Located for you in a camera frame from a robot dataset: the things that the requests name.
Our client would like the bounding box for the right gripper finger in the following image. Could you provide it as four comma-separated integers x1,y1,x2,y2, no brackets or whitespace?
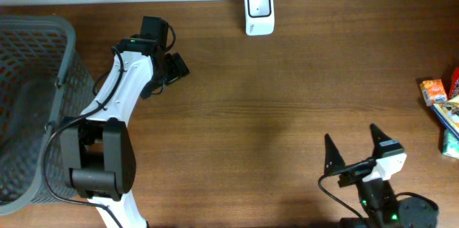
369,123,389,158
323,134,346,176

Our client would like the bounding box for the orange Kleenex tissue pack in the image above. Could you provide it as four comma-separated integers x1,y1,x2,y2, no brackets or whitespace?
420,79,448,106

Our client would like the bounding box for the green tissue pack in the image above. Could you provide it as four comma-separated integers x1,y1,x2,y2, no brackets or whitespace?
442,129,459,159

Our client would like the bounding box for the yellow wet wipes pack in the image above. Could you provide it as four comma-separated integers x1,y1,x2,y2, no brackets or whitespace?
430,95,459,138

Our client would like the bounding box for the red snack bag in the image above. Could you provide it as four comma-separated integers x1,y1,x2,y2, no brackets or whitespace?
448,67,459,99

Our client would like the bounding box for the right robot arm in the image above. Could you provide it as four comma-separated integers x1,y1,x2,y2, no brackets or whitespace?
318,123,440,228

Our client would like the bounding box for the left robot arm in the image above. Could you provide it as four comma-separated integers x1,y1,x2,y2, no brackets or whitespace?
57,16,190,227

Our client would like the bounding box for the grey plastic mesh basket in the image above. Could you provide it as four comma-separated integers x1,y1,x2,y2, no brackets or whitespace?
1,16,94,216

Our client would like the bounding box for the left black cable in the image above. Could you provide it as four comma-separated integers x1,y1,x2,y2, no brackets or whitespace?
42,23,177,228

